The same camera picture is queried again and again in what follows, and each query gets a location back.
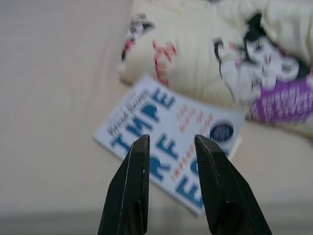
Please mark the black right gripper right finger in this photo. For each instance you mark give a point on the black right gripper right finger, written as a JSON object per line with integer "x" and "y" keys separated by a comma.
{"x": 220, "y": 191}

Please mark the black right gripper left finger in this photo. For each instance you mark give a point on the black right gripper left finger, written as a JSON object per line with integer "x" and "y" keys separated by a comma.
{"x": 129, "y": 191}

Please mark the white book blue letters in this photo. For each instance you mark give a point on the white book blue letters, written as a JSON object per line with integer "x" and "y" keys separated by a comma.
{"x": 166, "y": 115}

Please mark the cream mattress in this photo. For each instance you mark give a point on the cream mattress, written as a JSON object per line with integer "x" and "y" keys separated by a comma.
{"x": 49, "y": 98}

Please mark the cream cartoon print blanket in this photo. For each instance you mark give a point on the cream cartoon print blanket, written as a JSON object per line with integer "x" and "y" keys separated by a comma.
{"x": 207, "y": 61}

